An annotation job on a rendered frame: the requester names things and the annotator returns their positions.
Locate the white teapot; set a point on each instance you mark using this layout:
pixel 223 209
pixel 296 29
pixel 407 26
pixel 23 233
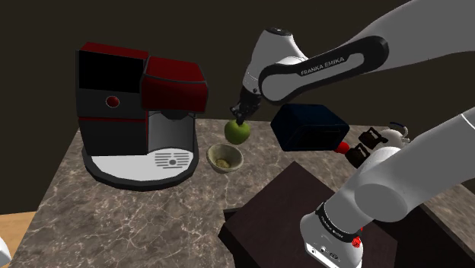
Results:
pixel 392 136

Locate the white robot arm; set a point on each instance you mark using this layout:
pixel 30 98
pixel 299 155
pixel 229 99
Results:
pixel 393 185

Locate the green apple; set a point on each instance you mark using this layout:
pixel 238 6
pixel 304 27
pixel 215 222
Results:
pixel 237 133

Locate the white rounded object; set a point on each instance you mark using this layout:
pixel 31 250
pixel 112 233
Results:
pixel 3 252

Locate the dark blue toaster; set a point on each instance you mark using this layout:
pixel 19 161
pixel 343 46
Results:
pixel 308 128

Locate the black angular object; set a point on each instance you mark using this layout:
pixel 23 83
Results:
pixel 371 138
pixel 357 155

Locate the beige ceramic bowl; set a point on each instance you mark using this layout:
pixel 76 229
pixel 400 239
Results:
pixel 222 154

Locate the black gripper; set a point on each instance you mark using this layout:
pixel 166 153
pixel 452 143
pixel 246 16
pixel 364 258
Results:
pixel 249 101

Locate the red and black coffee machine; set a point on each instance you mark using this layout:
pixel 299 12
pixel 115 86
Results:
pixel 111 130

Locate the dark robot stand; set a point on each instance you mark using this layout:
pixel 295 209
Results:
pixel 274 219

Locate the small red rounded object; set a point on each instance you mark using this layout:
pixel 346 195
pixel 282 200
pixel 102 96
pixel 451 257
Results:
pixel 341 147

